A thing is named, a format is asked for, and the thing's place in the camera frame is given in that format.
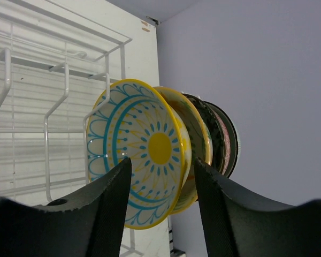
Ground light green grid bowl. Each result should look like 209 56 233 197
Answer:
206 101 241 178

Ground red geometric pattern bowl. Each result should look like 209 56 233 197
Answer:
184 94 229 175

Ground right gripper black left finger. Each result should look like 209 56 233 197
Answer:
0 158 132 256

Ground white bowl yellow dots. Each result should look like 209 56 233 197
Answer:
86 79 192 230

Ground white wire dish rack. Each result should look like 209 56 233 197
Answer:
0 0 142 257

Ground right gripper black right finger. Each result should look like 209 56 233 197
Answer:
194 158 321 256

